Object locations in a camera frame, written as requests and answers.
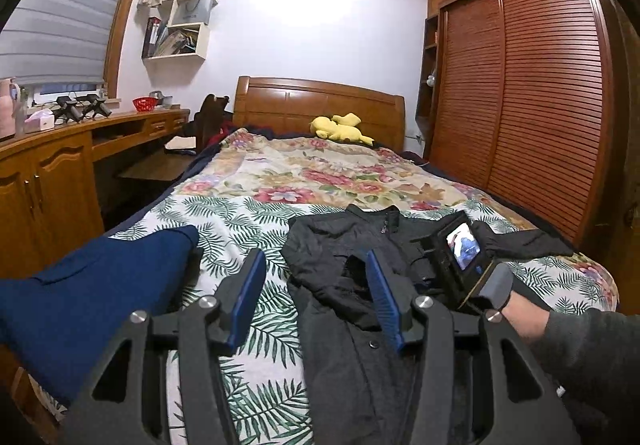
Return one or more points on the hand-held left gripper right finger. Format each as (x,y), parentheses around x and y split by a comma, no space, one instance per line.
(382,292)

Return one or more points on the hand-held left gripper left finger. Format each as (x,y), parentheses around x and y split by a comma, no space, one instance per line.
(247,292)

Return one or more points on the black jacket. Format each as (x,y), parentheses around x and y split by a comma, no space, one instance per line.
(340,245)

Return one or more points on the person's right hand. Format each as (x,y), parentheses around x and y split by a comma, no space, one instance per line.
(525,320)

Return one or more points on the leaf print bed sheet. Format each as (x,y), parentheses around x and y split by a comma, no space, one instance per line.
(235,220)

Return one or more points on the floral blanket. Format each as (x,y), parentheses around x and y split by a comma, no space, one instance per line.
(320,175)

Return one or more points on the navy blue garment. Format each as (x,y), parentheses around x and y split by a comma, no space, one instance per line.
(100,295)

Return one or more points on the red cloth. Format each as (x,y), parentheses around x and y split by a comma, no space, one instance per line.
(222,135)

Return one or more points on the yellow plush toy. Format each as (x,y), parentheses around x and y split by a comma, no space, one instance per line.
(337,127)

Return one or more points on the dark wooden chair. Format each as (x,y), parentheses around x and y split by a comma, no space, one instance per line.
(210,117)

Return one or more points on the wooden slatted wardrobe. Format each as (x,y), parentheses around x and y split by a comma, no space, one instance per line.
(540,100)

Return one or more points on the wooden bed headboard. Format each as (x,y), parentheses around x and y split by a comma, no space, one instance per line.
(320,100)

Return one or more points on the red basket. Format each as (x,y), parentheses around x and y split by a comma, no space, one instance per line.
(144,103)

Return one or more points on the wooden desk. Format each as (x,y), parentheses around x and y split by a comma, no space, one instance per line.
(55,175)

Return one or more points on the black stand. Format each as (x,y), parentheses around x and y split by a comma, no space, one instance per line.
(67,107)
(96,106)

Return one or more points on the pink tissue box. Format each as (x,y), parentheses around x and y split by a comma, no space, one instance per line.
(39,121)

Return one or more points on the black binder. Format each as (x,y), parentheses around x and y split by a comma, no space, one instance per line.
(151,37)

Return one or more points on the grey paper bag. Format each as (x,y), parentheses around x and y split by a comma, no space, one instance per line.
(192,11)

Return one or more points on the pink thermos jug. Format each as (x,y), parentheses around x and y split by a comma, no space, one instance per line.
(9,107)

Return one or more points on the grey window blind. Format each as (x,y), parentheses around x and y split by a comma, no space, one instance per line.
(65,10)

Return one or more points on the white wall shelf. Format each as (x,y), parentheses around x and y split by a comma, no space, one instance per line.
(200,42)

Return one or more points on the wooden window frame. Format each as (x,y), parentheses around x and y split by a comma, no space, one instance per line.
(122,25)

